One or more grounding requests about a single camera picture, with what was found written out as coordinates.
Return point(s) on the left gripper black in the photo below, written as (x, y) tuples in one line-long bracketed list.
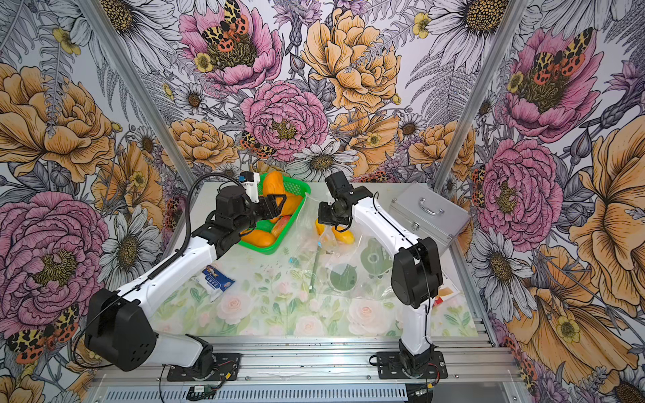
[(270, 206)]

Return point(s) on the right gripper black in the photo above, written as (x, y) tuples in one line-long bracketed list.
[(323, 218)]

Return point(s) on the clear zip-top bag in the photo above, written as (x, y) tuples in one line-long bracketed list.
[(358, 267)]

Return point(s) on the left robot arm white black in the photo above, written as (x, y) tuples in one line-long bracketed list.
[(118, 327)]

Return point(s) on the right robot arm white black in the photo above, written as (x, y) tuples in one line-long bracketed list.
[(416, 274)]

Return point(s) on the orange mango bottom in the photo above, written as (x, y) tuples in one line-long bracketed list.
[(259, 238)]

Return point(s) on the green plastic basket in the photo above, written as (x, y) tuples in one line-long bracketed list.
[(279, 227)]

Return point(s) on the blue white small packet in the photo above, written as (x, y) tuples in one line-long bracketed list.
[(214, 282)]

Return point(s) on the silver metal case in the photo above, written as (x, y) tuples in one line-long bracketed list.
[(429, 215)]

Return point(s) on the small green circuit board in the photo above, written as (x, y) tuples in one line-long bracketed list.
[(198, 393)]

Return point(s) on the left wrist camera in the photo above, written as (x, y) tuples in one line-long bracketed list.
[(250, 181)]

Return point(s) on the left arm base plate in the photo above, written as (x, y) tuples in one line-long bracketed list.
[(214, 369)]

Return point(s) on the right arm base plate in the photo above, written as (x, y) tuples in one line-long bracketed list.
[(393, 365)]

